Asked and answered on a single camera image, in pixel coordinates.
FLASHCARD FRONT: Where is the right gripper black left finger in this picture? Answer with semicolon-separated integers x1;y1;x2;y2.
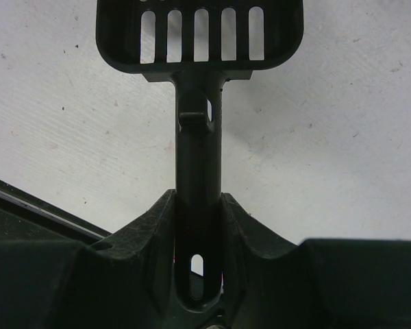
0;190;175;328

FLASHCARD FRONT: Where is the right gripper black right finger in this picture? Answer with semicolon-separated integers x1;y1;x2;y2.
222;193;411;328

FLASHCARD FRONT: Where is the black slotted scoop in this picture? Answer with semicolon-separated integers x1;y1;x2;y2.
95;1;304;313

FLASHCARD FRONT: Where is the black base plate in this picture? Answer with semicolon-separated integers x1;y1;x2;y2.
0;180;110;245

